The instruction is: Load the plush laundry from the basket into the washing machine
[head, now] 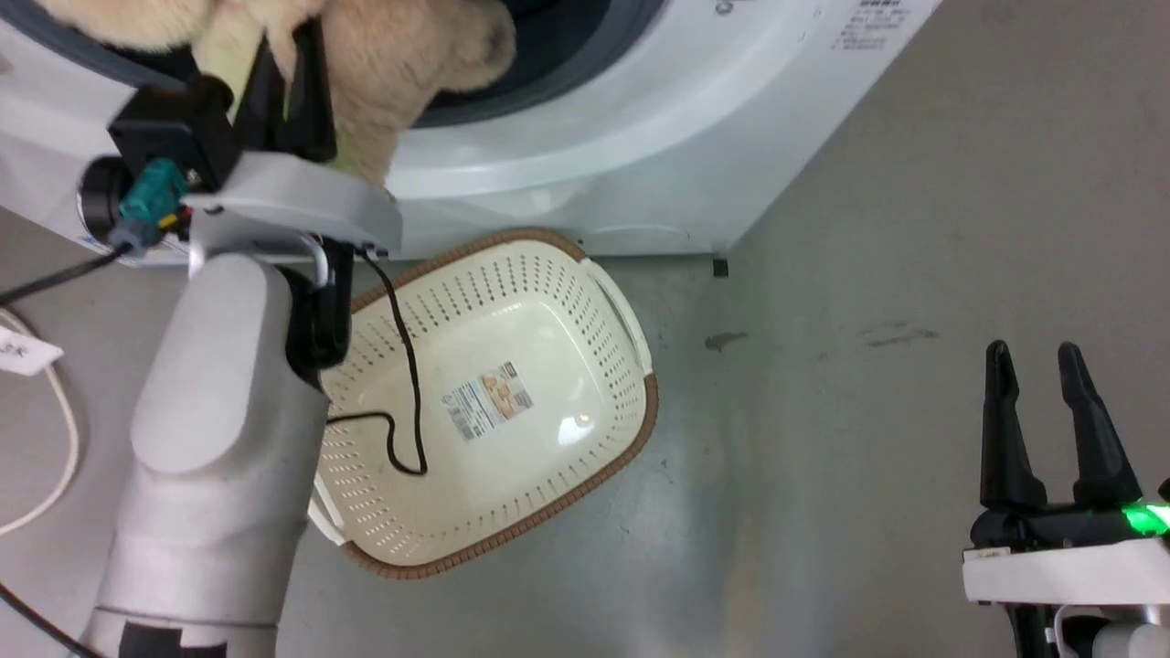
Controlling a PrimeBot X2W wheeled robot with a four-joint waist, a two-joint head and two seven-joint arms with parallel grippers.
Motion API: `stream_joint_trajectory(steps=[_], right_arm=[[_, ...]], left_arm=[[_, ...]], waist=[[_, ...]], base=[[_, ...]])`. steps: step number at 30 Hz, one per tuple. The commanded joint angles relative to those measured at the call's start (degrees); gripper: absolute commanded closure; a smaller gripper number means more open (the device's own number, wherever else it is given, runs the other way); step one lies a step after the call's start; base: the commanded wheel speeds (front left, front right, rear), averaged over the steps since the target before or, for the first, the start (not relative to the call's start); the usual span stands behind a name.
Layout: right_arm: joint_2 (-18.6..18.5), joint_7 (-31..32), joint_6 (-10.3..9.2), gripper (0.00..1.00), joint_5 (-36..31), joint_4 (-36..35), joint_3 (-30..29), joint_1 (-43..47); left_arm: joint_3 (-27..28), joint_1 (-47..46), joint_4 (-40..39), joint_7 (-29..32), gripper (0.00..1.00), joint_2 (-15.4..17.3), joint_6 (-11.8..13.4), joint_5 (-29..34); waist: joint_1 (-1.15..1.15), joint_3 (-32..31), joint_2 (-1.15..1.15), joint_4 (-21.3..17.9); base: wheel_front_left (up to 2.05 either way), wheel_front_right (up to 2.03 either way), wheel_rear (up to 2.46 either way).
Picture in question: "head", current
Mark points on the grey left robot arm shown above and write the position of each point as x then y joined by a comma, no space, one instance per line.
219,439

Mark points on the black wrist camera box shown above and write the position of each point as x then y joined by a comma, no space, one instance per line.
174,123

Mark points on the beige plush toy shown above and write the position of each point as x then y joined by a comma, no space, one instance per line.
393,64

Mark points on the cream perforated laundry basket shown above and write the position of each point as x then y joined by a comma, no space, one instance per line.
548,457

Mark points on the dark grey rubber door seal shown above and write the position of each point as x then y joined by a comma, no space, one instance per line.
631,23

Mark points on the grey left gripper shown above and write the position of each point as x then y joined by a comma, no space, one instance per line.
292,201

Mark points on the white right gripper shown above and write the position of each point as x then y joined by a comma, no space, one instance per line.
1069,567

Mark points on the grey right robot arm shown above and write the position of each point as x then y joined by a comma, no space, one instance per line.
1115,635

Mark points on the printed washing machine label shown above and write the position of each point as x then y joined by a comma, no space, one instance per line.
868,23

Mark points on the white front-load washing machine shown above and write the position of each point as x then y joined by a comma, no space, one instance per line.
695,128

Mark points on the printed basket label sticker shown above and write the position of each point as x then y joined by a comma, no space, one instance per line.
489,399

